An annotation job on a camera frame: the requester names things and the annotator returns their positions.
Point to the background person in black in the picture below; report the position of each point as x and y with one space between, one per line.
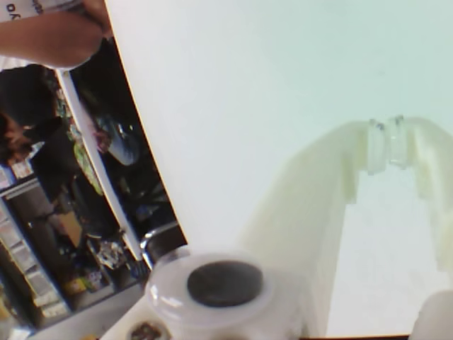
49 159

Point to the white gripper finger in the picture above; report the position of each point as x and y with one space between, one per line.
304 212
439 184

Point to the grey storage shelf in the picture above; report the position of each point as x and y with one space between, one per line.
32 269

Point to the person's forearm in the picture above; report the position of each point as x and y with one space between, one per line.
53 39

